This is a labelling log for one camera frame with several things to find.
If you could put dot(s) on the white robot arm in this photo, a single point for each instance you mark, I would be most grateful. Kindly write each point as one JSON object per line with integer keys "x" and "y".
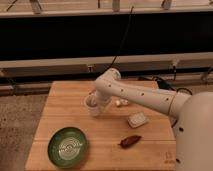
{"x": 194, "y": 115}

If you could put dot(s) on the dark brown chili pepper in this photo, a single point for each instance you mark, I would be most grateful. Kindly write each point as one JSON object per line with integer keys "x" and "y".
{"x": 129, "y": 141}

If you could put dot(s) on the white rectangular sponge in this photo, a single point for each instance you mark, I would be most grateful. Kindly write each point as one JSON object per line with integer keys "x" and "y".
{"x": 137, "y": 119}

